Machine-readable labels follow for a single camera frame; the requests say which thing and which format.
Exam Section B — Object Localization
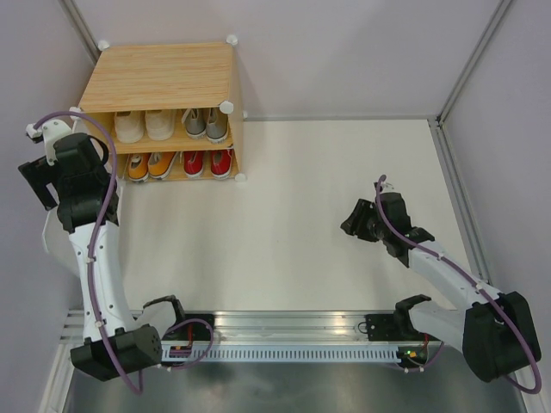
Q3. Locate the orange sneaker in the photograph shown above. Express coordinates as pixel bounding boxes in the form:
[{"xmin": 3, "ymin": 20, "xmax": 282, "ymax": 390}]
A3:
[
  {"xmin": 147, "ymin": 151, "xmax": 177, "ymax": 180},
  {"xmin": 126, "ymin": 153, "xmax": 150, "ymax": 183}
]

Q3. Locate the beige canvas shoe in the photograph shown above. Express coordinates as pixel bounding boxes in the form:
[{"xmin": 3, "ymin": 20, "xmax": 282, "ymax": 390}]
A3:
[
  {"xmin": 114, "ymin": 111, "xmax": 144, "ymax": 144},
  {"xmin": 145, "ymin": 109, "xmax": 176, "ymax": 141}
]

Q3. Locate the red sneaker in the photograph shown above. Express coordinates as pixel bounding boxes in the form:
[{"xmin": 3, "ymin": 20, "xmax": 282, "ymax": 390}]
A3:
[
  {"xmin": 210, "ymin": 149, "xmax": 233, "ymax": 180},
  {"xmin": 183, "ymin": 151, "xmax": 204, "ymax": 179}
]

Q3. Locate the grey sneaker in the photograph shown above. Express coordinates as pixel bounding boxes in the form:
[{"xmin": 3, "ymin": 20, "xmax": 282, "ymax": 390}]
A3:
[
  {"xmin": 206, "ymin": 108, "xmax": 228, "ymax": 144},
  {"xmin": 181, "ymin": 108, "xmax": 206, "ymax": 139}
]

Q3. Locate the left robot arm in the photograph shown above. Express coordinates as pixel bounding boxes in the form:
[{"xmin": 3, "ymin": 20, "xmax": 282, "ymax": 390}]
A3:
[{"xmin": 18, "ymin": 132, "xmax": 189, "ymax": 381}]

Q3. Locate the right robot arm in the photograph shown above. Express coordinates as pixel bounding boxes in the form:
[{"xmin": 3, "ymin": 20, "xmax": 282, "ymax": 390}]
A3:
[{"xmin": 340, "ymin": 192, "xmax": 542, "ymax": 382}]

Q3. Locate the translucent cabinet door panel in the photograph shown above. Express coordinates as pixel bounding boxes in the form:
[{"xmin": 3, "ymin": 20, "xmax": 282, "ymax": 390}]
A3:
[{"xmin": 42, "ymin": 206, "xmax": 122, "ymax": 283}]

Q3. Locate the wooden shoe cabinet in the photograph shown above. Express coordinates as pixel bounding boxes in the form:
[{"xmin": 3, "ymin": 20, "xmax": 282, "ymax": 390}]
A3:
[{"xmin": 77, "ymin": 42, "xmax": 244, "ymax": 182}]

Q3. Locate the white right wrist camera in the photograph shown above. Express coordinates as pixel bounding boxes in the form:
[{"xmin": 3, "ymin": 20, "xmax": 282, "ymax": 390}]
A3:
[{"xmin": 375, "ymin": 182, "xmax": 396, "ymax": 194}]

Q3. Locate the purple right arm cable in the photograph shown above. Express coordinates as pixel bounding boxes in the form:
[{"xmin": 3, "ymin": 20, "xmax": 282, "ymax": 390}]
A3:
[{"xmin": 373, "ymin": 174, "xmax": 542, "ymax": 395}]

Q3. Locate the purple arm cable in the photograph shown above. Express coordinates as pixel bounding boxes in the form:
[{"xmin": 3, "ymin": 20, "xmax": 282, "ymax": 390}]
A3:
[
  {"xmin": 373, "ymin": 174, "xmax": 542, "ymax": 395},
  {"xmin": 33, "ymin": 110, "xmax": 216, "ymax": 396}
]

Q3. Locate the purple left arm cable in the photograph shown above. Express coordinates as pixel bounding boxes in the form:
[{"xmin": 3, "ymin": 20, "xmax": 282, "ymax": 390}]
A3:
[{"xmin": 33, "ymin": 110, "xmax": 216, "ymax": 396}]

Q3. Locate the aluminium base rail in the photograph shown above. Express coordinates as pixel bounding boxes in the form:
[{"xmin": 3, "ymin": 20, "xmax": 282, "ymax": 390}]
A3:
[{"xmin": 59, "ymin": 310, "xmax": 444, "ymax": 343}]

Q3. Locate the white slotted cable duct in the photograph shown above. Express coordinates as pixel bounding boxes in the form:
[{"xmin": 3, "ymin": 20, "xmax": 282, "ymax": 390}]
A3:
[{"xmin": 162, "ymin": 345, "xmax": 401, "ymax": 363}]

